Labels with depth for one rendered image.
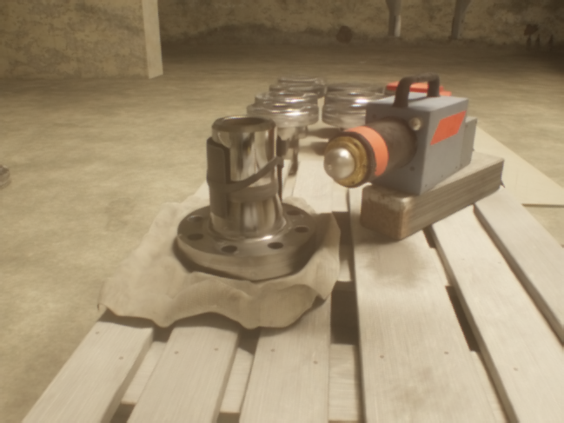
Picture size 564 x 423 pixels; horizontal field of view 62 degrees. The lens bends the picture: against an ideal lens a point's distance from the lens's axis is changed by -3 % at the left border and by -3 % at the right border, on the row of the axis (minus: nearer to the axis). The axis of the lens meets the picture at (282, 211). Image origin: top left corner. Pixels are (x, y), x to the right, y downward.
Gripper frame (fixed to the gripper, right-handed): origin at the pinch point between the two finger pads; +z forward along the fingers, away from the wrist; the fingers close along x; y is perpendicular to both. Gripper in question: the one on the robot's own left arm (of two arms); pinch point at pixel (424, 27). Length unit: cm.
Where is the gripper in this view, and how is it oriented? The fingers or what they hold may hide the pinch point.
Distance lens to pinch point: 103.4
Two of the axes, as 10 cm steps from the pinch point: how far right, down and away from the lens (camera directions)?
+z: 0.0, 9.2, 3.8
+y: 6.4, -2.9, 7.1
